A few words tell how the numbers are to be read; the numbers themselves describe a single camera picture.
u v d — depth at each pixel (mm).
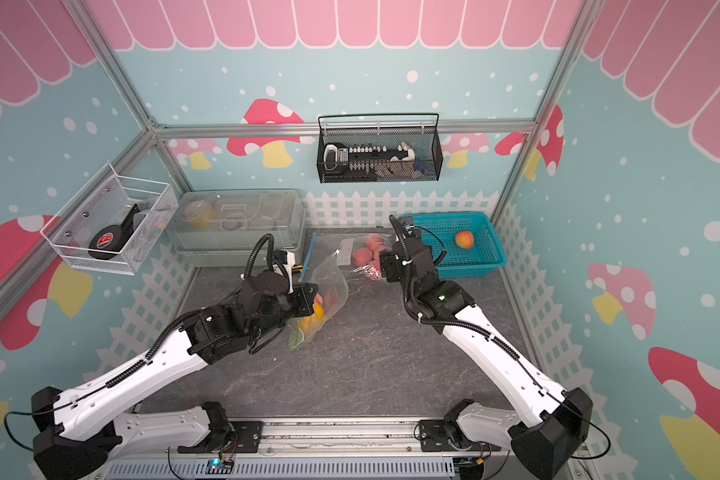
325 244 1142
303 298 590
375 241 1076
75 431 389
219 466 729
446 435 669
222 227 995
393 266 647
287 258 618
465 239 1091
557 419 379
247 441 743
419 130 895
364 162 872
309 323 588
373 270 1001
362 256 1057
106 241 698
